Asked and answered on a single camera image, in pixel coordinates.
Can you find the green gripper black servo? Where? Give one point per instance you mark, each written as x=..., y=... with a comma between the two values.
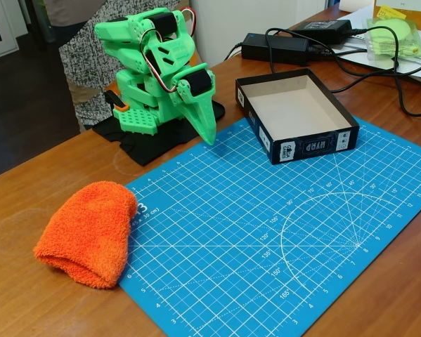
x=199, y=83

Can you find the orange terry cloth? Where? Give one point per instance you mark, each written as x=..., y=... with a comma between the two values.
x=87, y=231

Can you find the green 3D-printed robot arm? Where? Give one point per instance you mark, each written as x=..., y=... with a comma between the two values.
x=140, y=119

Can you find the black and orange table clamp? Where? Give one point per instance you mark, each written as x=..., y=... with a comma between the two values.
x=120, y=105

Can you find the black power adapter blue dot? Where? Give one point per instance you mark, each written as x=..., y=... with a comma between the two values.
x=273, y=49

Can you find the black cardboard game box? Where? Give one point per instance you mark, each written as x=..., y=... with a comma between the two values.
x=294, y=105

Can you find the person in speckled grey garment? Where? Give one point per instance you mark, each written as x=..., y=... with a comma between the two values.
x=83, y=63

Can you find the blue A3 cutting mat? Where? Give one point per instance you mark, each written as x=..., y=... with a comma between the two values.
x=231, y=245

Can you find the black power adapter white label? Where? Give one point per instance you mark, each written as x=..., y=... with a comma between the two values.
x=322, y=29

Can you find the white paper sheets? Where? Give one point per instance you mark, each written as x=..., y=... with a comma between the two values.
x=357, y=21

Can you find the yellow sticky note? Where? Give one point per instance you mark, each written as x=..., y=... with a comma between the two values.
x=391, y=12

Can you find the clear bag with green parts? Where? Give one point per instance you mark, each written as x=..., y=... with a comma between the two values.
x=403, y=38

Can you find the black plastic base plate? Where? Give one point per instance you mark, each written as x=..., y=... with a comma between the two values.
x=143, y=147

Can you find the white door frame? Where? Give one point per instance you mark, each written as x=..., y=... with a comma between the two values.
x=6, y=42

